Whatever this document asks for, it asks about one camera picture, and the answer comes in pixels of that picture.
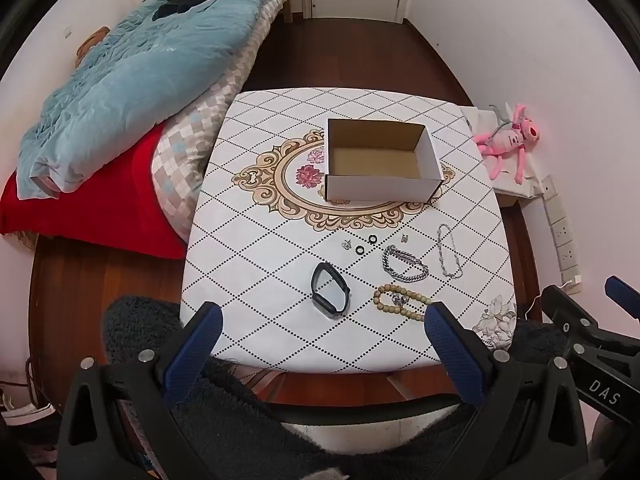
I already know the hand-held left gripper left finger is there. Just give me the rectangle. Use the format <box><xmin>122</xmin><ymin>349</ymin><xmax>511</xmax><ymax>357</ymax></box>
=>
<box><xmin>57</xmin><ymin>301</ymin><xmax>223</xmax><ymax>480</ymax></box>

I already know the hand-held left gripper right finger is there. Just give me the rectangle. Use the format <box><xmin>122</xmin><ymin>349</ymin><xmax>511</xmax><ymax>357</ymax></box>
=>
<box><xmin>424</xmin><ymin>301</ymin><xmax>588</xmax><ymax>480</ymax></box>

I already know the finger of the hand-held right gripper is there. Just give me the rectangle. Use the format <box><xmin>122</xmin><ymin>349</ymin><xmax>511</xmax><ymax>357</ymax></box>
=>
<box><xmin>605</xmin><ymin>275</ymin><xmax>640</xmax><ymax>321</ymax></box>
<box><xmin>542</xmin><ymin>285</ymin><xmax>598</xmax><ymax>356</ymax></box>

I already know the wooden bead bracelet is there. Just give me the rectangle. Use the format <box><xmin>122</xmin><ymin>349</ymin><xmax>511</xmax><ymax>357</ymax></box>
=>
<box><xmin>373</xmin><ymin>284</ymin><xmax>432</xmax><ymax>319</ymax></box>

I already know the thick silver chain bracelet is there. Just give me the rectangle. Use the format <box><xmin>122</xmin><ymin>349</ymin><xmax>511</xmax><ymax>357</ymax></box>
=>
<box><xmin>382</xmin><ymin>245</ymin><xmax>430</xmax><ymax>283</ymax></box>

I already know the thin silver chain bracelet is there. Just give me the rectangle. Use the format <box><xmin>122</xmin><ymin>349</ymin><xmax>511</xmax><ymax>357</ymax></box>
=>
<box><xmin>436</xmin><ymin>224</ymin><xmax>464</xmax><ymax>280</ymax></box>

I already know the black wristband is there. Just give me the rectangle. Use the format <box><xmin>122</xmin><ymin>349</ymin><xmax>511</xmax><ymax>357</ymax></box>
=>
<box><xmin>310</xmin><ymin>261</ymin><xmax>352</xmax><ymax>319</ymax></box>

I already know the white cardboard box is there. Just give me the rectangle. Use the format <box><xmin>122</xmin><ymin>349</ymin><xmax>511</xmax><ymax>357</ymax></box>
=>
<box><xmin>324</xmin><ymin>118</ymin><xmax>444</xmax><ymax>204</ymax></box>

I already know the white power strip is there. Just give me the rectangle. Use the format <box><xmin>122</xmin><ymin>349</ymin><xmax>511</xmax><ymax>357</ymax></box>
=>
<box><xmin>542</xmin><ymin>175</ymin><xmax>583</xmax><ymax>296</ymax></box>

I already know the white diamond-patterned tablecloth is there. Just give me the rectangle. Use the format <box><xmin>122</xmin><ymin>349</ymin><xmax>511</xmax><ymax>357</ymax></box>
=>
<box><xmin>180</xmin><ymin>89</ymin><xmax>517</xmax><ymax>376</ymax></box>

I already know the red blanket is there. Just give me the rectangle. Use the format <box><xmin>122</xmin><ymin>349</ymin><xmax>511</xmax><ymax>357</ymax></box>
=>
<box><xmin>0</xmin><ymin>122</ymin><xmax>188</xmax><ymax>261</ymax></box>

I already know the checked pillow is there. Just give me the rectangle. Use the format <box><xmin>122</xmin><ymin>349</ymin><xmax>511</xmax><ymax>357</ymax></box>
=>
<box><xmin>150</xmin><ymin>0</ymin><xmax>281</xmax><ymax>241</ymax></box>

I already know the pink plush toy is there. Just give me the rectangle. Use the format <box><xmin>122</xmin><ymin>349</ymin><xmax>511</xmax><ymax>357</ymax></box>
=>
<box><xmin>472</xmin><ymin>103</ymin><xmax>543</xmax><ymax>183</ymax></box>

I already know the light blue duvet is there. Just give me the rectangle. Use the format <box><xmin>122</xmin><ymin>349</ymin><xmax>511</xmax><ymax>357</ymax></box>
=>
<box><xmin>15</xmin><ymin>0</ymin><xmax>306</xmax><ymax>198</ymax></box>

